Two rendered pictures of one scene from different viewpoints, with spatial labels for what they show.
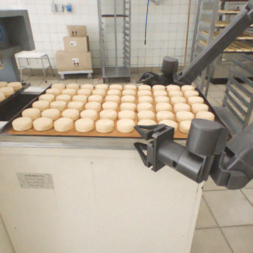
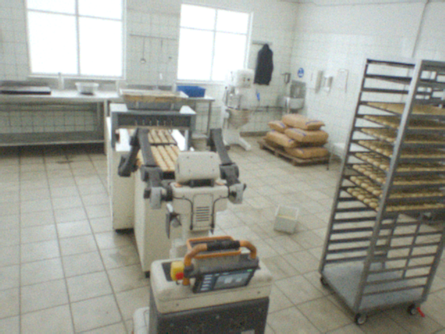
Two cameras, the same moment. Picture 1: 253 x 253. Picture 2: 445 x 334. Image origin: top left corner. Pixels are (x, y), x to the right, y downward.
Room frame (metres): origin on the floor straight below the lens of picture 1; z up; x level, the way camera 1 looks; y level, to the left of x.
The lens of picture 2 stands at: (0.05, -2.61, 1.81)
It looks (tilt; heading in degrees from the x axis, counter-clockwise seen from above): 19 degrees down; 66
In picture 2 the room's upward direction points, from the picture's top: 6 degrees clockwise
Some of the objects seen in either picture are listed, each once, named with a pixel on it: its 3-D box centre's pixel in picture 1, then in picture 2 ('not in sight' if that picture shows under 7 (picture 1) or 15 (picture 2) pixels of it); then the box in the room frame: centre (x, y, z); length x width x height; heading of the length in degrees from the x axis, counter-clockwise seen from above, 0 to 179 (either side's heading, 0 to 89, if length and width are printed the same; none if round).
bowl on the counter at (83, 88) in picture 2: not in sight; (87, 88); (0.29, 3.22, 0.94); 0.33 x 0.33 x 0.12
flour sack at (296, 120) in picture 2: not in sight; (302, 122); (3.72, 2.58, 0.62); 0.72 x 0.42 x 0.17; 102
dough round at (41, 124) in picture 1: (43, 123); not in sight; (0.54, 0.23, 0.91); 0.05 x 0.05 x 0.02
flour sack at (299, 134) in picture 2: not in sight; (307, 133); (3.72, 2.34, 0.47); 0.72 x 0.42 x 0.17; 11
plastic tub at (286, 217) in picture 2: not in sight; (286, 218); (2.13, 0.33, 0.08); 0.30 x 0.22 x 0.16; 51
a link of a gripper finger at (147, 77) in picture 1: (144, 83); not in sight; (0.90, -0.07, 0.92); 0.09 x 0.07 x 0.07; 132
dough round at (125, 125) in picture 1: (125, 125); not in sight; (0.53, 0.01, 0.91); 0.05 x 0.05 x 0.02
